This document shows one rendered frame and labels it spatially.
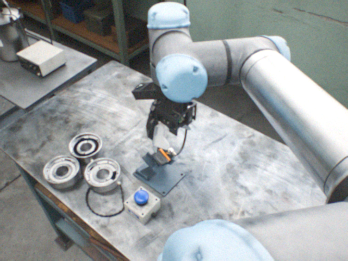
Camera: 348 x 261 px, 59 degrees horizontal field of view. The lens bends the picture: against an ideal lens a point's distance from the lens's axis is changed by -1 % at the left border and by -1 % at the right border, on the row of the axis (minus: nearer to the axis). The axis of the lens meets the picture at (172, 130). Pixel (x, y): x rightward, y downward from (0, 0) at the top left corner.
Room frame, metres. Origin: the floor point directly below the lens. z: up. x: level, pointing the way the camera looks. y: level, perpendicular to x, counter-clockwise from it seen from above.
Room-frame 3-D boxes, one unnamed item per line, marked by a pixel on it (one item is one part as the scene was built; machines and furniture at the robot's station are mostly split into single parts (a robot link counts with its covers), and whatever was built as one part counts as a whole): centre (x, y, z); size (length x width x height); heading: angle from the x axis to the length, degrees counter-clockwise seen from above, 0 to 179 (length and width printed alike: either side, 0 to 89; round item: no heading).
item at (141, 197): (0.45, 0.08, 0.85); 0.04 x 0.04 x 0.05
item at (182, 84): (0.44, -0.03, 1.28); 0.11 x 0.11 x 0.08; 9
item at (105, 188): (0.55, 0.21, 0.82); 0.10 x 0.10 x 0.04
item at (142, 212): (0.45, 0.08, 0.82); 0.08 x 0.07 x 0.05; 52
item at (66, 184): (0.56, 0.33, 0.82); 0.10 x 0.10 x 0.04
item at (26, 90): (1.38, 0.78, 0.34); 0.67 x 0.46 x 0.68; 56
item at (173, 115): (0.53, 0.00, 1.13); 0.09 x 0.08 x 0.12; 49
